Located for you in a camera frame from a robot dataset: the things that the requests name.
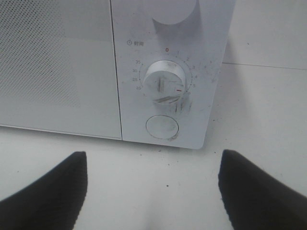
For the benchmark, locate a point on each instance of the round white door button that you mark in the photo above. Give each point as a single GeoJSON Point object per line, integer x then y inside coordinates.
{"type": "Point", "coordinates": [162, 126]}

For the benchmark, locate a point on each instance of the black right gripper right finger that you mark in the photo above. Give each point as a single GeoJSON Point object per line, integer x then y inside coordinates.
{"type": "Point", "coordinates": [254, 200]}

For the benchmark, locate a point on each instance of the white microwave oven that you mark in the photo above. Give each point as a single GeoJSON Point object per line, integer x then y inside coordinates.
{"type": "Point", "coordinates": [134, 70]}

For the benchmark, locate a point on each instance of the white timer knob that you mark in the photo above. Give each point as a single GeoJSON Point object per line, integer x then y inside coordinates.
{"type": "Point", "coordinates": [164, 82]}

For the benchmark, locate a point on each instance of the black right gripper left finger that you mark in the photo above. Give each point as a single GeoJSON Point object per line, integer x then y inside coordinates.
{"type": "Point", "coordinates": [52, 202]}

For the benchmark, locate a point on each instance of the white upper power knob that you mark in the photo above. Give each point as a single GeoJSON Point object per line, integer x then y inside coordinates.
{"type": "Point", "coordinates": [172, 12]}

